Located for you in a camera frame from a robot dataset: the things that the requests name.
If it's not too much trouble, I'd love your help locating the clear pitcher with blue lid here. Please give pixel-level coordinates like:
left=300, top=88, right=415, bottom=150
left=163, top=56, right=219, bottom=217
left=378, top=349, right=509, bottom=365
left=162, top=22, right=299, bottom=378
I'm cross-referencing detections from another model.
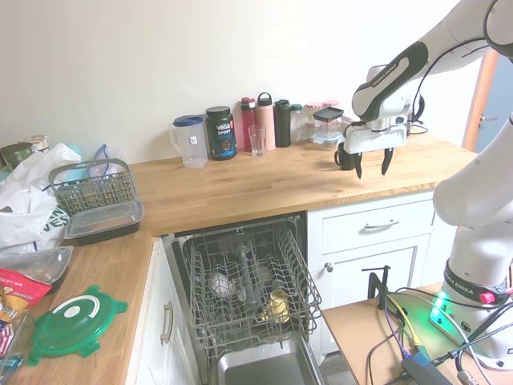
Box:
left=168, top=115, right=209, bottom=169

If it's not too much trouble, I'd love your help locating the wooden door frame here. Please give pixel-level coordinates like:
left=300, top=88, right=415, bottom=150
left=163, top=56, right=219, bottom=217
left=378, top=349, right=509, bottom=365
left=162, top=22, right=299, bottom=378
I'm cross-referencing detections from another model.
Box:
left=460, top=51, right=500, bottom=154

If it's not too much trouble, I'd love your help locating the black container with clear lid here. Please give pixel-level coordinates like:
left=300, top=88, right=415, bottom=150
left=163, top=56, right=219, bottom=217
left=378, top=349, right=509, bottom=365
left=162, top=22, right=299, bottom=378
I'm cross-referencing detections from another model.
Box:
left=63, top=200, right=145, bottom=247
left=0, top=245, right=75, bottom=296

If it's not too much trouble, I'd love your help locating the clear glass food container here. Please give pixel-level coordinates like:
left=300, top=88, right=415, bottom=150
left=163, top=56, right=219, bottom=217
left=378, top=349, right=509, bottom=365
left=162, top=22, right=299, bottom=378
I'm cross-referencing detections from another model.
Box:
left=0, top=310, right=38, bottom=385

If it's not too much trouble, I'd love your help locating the white kitchen cabinet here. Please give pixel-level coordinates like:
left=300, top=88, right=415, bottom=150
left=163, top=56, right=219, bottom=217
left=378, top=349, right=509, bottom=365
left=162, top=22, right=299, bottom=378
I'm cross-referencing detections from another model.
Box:
left=306, top=188, right=446, bottom=356
left=131, top=234, right=202, bottom=385

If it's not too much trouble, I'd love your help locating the grey cutlery basket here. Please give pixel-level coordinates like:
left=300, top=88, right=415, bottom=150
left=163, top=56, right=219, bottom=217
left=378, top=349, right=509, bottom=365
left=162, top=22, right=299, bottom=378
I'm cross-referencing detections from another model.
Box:
left=47, top=157, right=143, bottom=218

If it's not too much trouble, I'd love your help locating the black Vega protein tub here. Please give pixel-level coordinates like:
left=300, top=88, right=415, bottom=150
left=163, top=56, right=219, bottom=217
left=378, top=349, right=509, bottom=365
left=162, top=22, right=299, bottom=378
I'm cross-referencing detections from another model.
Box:
left=205, top=105, right=235, bottom=162

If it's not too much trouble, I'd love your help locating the silver bar drawer handle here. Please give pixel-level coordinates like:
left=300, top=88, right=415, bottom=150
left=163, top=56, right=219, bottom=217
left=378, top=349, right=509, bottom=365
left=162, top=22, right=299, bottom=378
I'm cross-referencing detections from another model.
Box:
left=159, top=301, right=175, bottom=347
left=362, top=220, right=400, bottom=234

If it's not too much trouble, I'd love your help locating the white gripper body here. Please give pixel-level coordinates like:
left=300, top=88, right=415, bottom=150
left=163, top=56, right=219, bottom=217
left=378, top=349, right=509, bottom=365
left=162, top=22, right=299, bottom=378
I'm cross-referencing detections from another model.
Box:
left=343, top=122, right=408, bottom=156

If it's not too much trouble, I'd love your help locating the grey dishwasher spray tube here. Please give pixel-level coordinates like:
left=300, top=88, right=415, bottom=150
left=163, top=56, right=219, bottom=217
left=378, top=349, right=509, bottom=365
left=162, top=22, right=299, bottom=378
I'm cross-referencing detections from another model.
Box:
left=233, top=245, right=262, bottom=310

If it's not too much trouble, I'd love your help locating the red snack bag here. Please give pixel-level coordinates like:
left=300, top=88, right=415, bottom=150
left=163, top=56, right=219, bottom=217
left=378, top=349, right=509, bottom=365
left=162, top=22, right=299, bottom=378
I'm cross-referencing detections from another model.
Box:
left=0, top=265, right=54, bottom=322

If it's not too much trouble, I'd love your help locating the purple cable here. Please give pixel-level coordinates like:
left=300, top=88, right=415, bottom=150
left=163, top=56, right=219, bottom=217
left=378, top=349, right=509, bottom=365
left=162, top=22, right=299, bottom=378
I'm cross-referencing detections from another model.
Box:
left=382, top=295, right=411, bottom=359

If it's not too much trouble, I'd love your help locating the clear drinking glass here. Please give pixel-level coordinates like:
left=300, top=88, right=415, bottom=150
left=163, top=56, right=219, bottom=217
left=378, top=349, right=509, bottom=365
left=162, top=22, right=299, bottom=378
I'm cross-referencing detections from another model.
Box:
left=247, top=124, right=268, bottom=158

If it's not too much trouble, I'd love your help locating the yellow cup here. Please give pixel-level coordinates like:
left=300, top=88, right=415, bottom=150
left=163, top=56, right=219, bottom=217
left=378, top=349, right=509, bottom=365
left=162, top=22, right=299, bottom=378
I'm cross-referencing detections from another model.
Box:
left=259, top=290, right=292, bottom=324

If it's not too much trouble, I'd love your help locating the black electronics box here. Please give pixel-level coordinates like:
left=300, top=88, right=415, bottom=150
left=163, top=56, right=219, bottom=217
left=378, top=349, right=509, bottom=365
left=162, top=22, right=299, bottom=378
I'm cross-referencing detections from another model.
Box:
left=400, top=352, right=454, bottom=385

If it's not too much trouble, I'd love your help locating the red water bottle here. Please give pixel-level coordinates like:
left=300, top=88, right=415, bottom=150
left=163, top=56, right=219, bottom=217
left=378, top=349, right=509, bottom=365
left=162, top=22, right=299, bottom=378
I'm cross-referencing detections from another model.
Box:
left=240, top=96, right=259, bottom=152

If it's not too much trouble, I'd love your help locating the clear glass bowl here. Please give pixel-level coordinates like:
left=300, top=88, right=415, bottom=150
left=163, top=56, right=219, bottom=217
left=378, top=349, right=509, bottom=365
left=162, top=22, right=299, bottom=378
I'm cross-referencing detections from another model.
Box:
left=208, top=268, right=236, bottom=300

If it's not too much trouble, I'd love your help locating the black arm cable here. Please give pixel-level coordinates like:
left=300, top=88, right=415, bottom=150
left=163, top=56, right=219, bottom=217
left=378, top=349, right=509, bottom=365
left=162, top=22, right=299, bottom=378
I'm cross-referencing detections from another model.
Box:
left=411, top=38, right=492, bottom=122

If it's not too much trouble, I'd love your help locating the clear bottle with green lid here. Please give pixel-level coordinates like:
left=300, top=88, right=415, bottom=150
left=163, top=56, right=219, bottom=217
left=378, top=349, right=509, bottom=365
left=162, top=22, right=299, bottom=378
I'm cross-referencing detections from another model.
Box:
left=289, top=103, right=306, bottom=146

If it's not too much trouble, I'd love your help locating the black shaker bottle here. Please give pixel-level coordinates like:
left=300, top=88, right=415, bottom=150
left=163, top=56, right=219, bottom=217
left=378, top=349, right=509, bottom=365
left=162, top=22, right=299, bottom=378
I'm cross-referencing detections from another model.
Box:
left=273, top=99, right=293, bottom=148

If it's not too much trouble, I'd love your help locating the green round container lid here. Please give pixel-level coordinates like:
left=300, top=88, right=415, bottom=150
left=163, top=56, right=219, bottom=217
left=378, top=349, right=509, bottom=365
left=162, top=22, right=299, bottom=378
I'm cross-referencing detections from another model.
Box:
left=26, top=284, right=129, bottom=367

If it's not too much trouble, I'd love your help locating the grey blue door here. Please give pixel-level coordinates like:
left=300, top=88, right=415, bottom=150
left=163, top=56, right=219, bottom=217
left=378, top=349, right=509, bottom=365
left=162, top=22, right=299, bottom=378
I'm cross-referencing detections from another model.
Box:
left=475, top=51, right=513, bottom=154

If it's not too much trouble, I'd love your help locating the teal box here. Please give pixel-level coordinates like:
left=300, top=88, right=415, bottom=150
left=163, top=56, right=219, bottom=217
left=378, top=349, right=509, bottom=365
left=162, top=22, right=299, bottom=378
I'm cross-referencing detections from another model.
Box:
left=63, top=143, right=87, bottom=182

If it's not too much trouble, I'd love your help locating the black mug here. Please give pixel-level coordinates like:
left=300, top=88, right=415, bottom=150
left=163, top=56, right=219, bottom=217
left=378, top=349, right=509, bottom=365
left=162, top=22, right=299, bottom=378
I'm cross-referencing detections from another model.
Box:
left=334, top=140, right=358, bottom=172

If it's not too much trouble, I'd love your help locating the white plastic shopping bag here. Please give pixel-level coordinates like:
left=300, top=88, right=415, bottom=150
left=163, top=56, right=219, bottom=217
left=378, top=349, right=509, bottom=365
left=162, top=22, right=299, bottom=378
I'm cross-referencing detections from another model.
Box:
left=0, top=142, right=83, bottom=254

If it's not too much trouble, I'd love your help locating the yellow cable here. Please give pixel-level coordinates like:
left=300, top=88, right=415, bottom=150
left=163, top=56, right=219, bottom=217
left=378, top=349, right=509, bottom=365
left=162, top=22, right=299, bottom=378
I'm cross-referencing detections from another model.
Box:
left=386, top=294, right=424, bottom=347

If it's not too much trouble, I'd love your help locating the jar with tan lid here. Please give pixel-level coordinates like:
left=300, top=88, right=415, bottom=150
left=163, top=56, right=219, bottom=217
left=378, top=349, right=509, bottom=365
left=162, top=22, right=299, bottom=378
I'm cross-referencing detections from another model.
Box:
left=18, top=135, right=51, bottom=156

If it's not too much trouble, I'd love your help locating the clear zip bag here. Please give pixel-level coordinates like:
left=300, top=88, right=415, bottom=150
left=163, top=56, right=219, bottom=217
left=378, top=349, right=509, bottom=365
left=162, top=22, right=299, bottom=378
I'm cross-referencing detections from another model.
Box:
left=88, top=144, right=130, bottom=178

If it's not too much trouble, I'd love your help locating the glass container with blue lid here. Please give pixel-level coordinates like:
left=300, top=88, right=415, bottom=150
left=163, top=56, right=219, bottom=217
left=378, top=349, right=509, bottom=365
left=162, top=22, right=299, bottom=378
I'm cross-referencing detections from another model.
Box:
left=310, top=131, right=345, bottom=152

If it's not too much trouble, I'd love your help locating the black table clamp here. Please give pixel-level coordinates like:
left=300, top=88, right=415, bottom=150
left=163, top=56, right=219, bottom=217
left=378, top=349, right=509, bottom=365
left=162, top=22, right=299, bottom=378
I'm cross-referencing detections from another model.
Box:
left=362, top=265, right=393, bottom=312

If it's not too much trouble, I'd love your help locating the stainless dishwasher door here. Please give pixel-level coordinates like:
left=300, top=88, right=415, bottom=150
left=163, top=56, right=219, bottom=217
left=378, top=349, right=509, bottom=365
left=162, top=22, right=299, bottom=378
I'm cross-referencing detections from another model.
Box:
left=208, top=331, right=326, bottom=385

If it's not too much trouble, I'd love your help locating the grey wire dish rack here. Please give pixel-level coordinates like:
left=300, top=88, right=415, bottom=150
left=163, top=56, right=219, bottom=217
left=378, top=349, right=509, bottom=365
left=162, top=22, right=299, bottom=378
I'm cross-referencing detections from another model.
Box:
left=182, top=215, right=324, bottom=351

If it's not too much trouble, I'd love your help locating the clear canister with black lid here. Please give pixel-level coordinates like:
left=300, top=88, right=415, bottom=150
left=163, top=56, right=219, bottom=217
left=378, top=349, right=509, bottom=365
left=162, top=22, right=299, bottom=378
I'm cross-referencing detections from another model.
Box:
left=312, top=106, right=345, bottom=136

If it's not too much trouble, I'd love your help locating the pink water bottle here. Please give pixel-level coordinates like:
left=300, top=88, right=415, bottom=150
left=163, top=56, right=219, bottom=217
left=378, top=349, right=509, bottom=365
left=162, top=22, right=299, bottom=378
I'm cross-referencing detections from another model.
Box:
left=256, top=91, right=277, bottom=152

